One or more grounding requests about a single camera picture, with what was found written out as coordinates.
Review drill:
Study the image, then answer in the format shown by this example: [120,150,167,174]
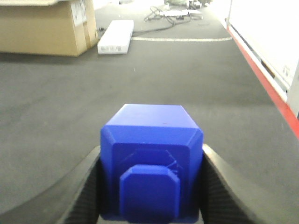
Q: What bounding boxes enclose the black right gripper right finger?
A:
[200,144,268,224]

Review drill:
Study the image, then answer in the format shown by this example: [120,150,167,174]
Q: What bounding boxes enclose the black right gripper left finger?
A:
[0,146,100,224]

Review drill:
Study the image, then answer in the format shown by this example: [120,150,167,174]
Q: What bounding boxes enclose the blue plastic bottle-shaped part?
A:
[100,104,204,224]

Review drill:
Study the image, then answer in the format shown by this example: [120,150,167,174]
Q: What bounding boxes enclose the long white carton box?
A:
[97,20,134,55]

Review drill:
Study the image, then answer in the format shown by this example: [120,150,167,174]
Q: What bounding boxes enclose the large cardboard box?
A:
[0,0,98,56]

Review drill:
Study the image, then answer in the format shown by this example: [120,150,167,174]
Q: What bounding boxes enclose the bundle of floor cables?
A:
[143,6,203,25]

